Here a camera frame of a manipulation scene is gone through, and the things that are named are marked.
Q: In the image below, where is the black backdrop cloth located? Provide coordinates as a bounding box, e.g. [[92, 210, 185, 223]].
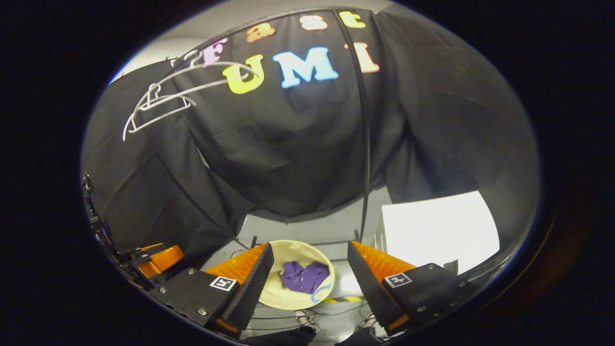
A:
[[82, 7, 541, 270]]

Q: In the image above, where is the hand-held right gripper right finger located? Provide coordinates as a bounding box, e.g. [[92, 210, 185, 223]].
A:
[[347, 240, 475, 334]]

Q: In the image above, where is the person's white shoe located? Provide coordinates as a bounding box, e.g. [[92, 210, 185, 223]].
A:
[[294, 310, 319, 333], [358, 315, 385, 339]]

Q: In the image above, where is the white plastic clothes hanger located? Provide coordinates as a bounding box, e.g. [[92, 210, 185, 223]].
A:
[[123, 79, 197, 142], [139, 50, 261, 113]]

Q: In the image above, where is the purple knit jacket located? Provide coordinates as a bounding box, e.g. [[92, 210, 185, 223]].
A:
[[281, 260, 331, 295]]

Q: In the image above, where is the black metal clothes rack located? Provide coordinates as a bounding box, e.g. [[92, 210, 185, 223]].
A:
[[168, 7, 375, 248]]

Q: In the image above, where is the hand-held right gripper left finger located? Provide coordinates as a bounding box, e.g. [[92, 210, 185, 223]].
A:
[[154, 242, 275, 337]]

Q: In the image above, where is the white box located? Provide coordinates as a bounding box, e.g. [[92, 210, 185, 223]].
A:
[[380, 191, 500, 275]]

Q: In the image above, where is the cream round laundry hamper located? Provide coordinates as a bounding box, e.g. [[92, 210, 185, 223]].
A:
[[258, 239, 337, 311]]

